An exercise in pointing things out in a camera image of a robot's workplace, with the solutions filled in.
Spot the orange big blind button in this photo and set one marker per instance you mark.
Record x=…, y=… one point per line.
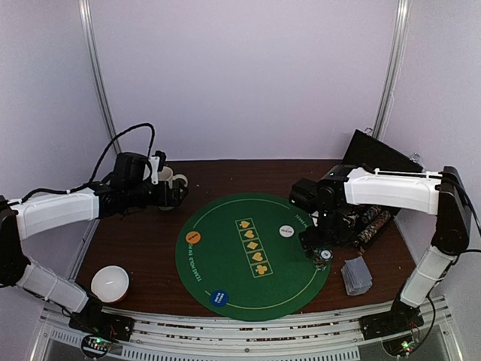
x=193, y=237

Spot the white bowl red outside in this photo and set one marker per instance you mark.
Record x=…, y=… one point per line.
x=110, y=284

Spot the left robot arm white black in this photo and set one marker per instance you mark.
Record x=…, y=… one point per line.
x=20, y=220

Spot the white dealer button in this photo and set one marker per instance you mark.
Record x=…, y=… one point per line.
x=286, y=231

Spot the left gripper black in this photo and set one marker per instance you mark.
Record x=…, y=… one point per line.
x=175, y=200

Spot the blue small blind button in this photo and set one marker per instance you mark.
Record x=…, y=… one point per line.
x=219, y=298

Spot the black poker chip case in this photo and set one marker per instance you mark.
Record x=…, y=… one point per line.
x=382, y=176

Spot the poker chip stack edge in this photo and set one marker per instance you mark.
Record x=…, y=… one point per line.
x=322, y=259

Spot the right aluminium post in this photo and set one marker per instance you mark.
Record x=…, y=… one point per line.
x=394, y=66

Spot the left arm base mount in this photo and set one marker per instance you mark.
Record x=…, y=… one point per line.
x=93, y=320

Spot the aluminium rail frame front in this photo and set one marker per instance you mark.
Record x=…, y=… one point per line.
x=330, y=335

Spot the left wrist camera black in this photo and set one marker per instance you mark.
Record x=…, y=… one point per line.
x=128, y=170

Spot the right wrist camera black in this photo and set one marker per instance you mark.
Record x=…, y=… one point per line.
x=303, y=193

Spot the loose playing card deck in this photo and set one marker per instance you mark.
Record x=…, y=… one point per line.
x=356, y=276

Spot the aluminium post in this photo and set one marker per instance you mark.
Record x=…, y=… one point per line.
x=394, y=66
x=89, y=34

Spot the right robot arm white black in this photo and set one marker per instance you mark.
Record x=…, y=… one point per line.
x=436, y=217

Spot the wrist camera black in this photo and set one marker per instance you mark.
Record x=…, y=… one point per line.
x=303, y=193
x=128, y=170

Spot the round green poker mat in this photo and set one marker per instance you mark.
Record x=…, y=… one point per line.
x=265, y=275

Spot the left aluminium post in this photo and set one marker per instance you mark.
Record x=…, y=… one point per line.
x=89, y=34

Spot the chip row in case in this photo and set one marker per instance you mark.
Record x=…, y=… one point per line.
x=370, y=214
x=368, y=234

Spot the decorated ceramic mug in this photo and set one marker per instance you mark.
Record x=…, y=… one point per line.
x=167, y=174

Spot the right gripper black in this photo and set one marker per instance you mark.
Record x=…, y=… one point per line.
x=310, y=239

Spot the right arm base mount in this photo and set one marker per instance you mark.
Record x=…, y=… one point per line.
x=389, y=323

